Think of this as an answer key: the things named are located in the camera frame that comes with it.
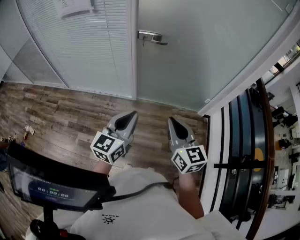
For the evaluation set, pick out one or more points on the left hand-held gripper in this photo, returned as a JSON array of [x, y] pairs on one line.
[[105, 145]]

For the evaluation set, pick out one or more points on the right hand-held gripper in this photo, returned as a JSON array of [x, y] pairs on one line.
[[189, 159]]

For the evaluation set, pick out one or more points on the frosted glass door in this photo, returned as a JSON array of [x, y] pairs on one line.
[[199, 58]]

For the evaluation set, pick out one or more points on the person's right forearm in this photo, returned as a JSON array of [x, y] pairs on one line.
[[189, 197]]

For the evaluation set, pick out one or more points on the person's left forearm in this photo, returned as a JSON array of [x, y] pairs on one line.
[[102, 167]]

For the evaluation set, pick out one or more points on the black metal stair railing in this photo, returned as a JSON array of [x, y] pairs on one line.
[[243, 140]]

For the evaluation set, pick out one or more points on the glass partition with blinds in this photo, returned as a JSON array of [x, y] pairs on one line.
[[89, 54]]

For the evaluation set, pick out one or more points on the black chest-mounted screen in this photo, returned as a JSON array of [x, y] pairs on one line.
[[58, 178]]

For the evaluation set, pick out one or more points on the yellow round sign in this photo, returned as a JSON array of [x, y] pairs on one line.
[[259, 159]]

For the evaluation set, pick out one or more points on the brown wooden handrail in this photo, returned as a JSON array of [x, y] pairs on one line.
[[269, 140]]

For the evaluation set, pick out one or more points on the person's white shirt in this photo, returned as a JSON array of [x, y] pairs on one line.
[[145, 218]]

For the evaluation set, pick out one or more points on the white paper scrap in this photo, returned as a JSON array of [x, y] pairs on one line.
[[30, 130]]

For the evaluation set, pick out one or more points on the small yellow scrap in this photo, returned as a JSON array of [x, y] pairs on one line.
[[25, 136]]

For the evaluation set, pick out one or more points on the distant office desks group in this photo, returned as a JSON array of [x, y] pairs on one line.
[[284, 122]]

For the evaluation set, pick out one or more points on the white paper notice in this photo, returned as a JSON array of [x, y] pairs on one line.
[[75, 8]]

